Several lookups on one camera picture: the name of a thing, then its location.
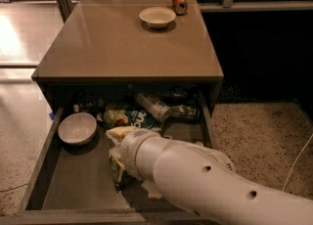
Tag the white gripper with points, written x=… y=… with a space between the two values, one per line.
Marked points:
x=129 y=150

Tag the green jalapeno chip bag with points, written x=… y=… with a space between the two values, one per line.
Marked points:
x=121 y=178

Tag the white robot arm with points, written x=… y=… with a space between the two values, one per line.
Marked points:
x=203 y=181

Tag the green teal chip bag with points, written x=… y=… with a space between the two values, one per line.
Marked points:
x=123 y=114

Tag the white bowl in drawer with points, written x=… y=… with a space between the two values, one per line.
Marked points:
x=77 y=129

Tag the white bowl on counter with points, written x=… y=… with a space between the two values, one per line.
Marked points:
x=157 y=17

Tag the dark bottle back left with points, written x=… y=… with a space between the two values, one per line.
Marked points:
x=87 y=102

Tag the clear plastic water bottle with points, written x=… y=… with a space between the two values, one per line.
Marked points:
x=153 y=105

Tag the dark glass bottle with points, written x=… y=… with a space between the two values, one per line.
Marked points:
x=190 y=113

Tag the orange soda can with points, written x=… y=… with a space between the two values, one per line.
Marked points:
x=179 y=6

